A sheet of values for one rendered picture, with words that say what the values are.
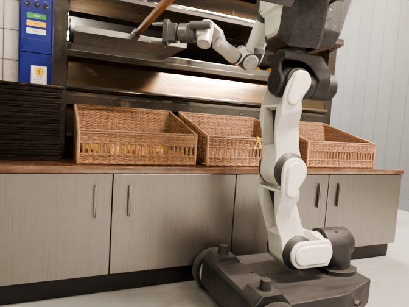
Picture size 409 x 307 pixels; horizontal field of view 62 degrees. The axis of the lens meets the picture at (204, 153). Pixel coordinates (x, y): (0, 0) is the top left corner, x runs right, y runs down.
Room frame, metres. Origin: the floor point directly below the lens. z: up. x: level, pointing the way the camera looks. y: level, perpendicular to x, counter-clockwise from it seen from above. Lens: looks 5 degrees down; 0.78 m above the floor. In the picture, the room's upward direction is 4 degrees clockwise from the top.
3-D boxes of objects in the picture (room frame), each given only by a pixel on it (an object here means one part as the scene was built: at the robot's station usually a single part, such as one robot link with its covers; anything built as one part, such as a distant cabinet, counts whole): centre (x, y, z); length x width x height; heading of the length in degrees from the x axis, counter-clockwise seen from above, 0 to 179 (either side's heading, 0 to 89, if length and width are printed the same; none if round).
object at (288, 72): (1.41, -0.33, 0.97); 0.14 x 0.13 x 0.12; 23
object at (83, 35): (1.90, 0.45, 1.19); 0.55 x 0.36 x 0.03; 113
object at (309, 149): (2.25, -0.73, 0.72); 0.56 x 0.49 x 0.28; 115
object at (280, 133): (1.41, -0.32, 0.78); 0.18 x 0.15 x 0.47; 23
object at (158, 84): (2.25, -0.05, 1.02); 1.79 x 0.11 x 0.19; 113
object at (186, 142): (1.78, 0.38, 0.72); 0.56 x 0.49 x 0.28; 113
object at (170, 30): (1.64, 0.17, 1.20); 0.12 x 0.10 x 0.13; 78
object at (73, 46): (2.27, -0.04, 1.16); 1.80 x 0.06 x 0.04; 113
